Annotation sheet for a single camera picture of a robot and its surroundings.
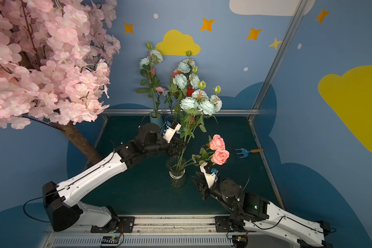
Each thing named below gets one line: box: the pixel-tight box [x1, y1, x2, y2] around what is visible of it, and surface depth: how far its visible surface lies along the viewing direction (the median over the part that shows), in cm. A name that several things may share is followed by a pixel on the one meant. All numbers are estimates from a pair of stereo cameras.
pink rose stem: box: [186, 134, 230, 169], surface depth 56 cm
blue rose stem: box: [176, 110, 203, 171], surface depth 69 cm
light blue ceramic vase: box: [149, 112, 165, 129], surface depth 97 cm
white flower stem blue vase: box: [135, 40, 166, 126], surface depth 86 cm
